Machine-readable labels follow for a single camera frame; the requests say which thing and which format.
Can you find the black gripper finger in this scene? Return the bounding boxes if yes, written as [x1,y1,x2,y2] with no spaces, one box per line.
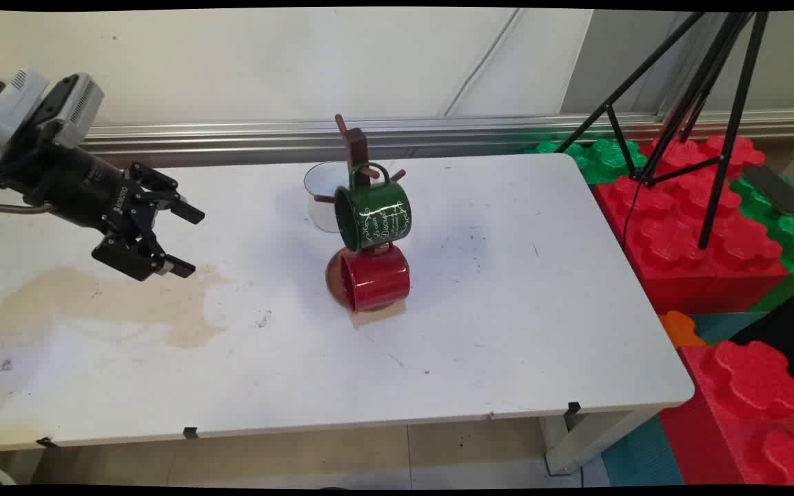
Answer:
[92,231,196,282]
[128,163,206,225]

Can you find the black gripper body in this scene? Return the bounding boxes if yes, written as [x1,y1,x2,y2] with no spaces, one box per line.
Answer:
[0,141,139,234]

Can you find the red enamel mug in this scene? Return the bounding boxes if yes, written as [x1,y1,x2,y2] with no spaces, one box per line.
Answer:
[325,242,411,313]

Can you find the brown wooden mug tree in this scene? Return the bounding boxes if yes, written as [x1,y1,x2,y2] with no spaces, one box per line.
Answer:
[313,114,407,204]

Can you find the green enamel mug white script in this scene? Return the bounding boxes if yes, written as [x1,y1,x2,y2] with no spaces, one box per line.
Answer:
[334,162,413,253]

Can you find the white table leg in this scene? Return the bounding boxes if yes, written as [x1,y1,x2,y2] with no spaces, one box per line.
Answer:
[538,406,663,476]

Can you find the large red foam brick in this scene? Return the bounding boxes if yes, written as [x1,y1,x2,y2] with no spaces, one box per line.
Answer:
[593,134,791,316]
[659,340,794,486]

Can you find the orange foam piece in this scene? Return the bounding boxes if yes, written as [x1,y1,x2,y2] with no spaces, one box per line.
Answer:
[659,310,708,349]

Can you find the black tripod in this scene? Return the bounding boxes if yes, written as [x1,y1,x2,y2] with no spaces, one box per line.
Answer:
[554,10,770,250]

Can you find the black smartphone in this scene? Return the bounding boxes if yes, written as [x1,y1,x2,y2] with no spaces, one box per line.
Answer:
[742,164,794,216]

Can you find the black robot wrist cable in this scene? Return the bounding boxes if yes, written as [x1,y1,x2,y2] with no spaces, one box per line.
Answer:
[0,200,57,216]

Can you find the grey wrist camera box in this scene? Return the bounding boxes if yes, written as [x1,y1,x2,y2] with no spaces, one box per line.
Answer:
[37,72,105,147]

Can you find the aluminium wall rail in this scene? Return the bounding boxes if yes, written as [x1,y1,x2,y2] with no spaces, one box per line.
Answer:
[80,109,794,169]

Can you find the white wall conduit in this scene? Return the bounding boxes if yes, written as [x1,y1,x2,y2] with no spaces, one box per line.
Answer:
[442,8,525,118]

